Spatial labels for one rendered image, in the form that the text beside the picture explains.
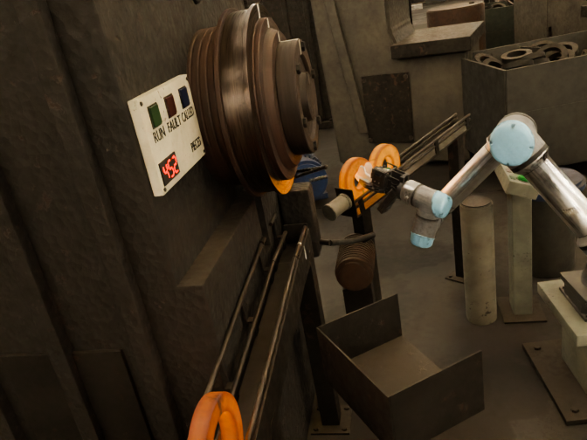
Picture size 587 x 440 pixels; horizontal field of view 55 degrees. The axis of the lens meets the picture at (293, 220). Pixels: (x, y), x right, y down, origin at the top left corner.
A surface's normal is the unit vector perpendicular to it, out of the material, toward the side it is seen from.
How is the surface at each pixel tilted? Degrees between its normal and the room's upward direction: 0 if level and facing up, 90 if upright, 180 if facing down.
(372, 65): 90
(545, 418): 0
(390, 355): 5
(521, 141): 82
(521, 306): 90
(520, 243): 90
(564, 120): 90
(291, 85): 65
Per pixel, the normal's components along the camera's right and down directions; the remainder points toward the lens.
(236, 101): -0.20, 0.17
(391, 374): -0.13, -0.88
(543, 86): 0.10, 0.37
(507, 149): -0.51, 0.26
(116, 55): 0.97, -0.09
